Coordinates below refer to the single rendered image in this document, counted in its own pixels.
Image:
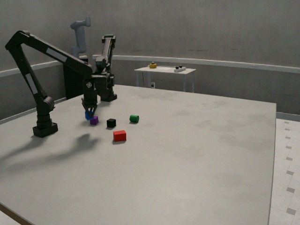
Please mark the blue cube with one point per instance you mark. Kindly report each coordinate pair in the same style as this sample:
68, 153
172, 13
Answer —
87, 115

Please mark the red rectangular block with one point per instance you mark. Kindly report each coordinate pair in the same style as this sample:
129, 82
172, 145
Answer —
119, 136

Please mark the purple cube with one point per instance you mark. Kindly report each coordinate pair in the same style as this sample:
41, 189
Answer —
94, 121

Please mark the green cylinder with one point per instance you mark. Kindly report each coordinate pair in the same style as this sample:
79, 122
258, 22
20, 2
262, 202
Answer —
134, 118

